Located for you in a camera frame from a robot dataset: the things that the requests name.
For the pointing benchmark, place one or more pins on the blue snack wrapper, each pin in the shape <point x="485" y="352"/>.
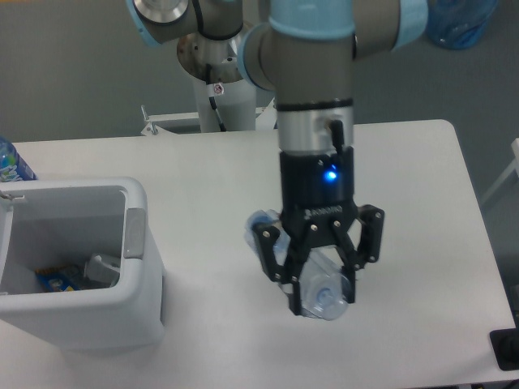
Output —
<point x="56" y="279"/>

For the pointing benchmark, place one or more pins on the blue labelled bottle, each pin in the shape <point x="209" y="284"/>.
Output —
<point x="13" y="167"/>

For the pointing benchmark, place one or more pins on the white paper packet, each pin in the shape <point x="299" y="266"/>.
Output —
<point x="103" y="268"/>

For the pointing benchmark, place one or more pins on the white trash can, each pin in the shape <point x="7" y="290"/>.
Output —
<point x="62" y="223"/>

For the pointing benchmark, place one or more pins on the black device at table edge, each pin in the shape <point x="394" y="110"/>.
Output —
<point x="505" y="346"/>

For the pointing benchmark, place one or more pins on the white frame at right edge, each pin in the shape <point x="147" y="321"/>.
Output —
<point x="503" y="183"/>

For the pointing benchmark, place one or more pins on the white base bracket left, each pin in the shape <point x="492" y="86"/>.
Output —
<point x="174" y="123"/>

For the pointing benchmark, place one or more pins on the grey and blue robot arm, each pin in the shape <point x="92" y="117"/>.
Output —
<point x="304" y="52"/>

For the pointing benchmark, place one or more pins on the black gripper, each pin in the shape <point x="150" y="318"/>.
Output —
<point x="318" y="210"/>

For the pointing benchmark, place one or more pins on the clear plastic water bottle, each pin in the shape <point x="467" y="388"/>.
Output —
<point x="322" y="286"/>

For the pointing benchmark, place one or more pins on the blue plastic bag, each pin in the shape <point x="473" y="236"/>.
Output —
<point x="458" y="25"/>

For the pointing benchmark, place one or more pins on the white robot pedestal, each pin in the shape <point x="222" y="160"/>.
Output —
<point x="225" y="101"/>

